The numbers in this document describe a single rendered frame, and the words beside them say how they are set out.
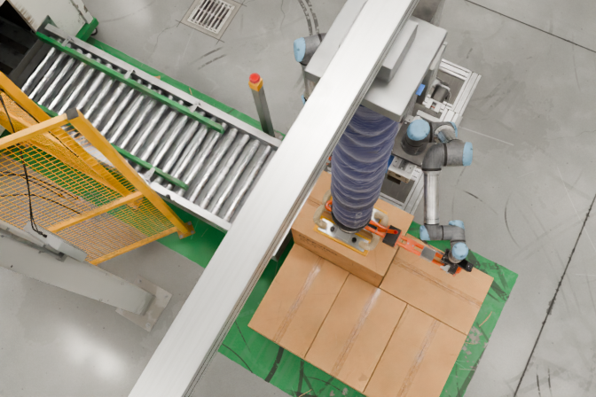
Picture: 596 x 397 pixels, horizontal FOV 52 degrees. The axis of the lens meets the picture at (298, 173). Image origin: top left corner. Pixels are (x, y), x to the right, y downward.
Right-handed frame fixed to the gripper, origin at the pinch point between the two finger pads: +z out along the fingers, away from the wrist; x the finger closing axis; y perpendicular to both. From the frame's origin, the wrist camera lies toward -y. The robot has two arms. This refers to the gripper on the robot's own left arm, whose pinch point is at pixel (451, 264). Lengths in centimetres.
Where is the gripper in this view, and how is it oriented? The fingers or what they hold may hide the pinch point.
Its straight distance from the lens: 343.0
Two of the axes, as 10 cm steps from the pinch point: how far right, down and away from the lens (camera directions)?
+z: 0.5, 3.2, 9.5
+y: -8.8, -4.3, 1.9
